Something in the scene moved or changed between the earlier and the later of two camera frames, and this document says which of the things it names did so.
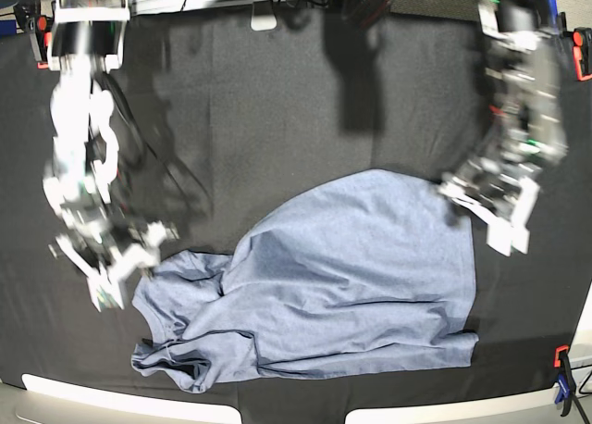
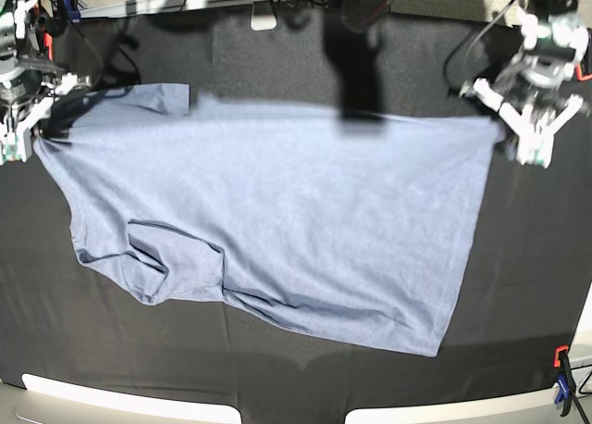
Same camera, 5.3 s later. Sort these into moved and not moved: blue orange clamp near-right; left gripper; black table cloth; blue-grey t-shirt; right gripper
Moved: left gripper; blue-grey t-shirt; right gripper
Not moved: black table cloth; blue orange clamp near-right
